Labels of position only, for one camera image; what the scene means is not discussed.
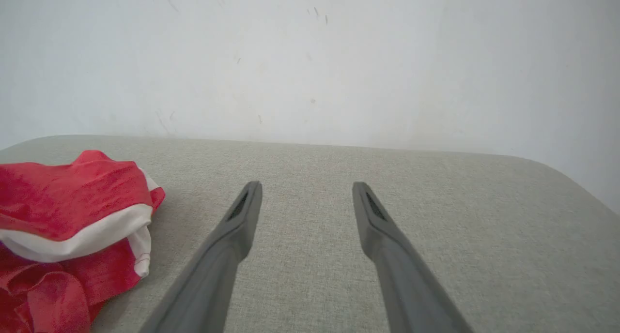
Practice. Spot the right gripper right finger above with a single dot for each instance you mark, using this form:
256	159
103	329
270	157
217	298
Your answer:
402	280

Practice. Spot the red shorts with white stripe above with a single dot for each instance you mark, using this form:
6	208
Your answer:
72	197

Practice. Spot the grey fabric couch cushion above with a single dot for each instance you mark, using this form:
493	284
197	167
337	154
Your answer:
315	284

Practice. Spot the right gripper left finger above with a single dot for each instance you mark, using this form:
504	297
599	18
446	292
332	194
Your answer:
218	275

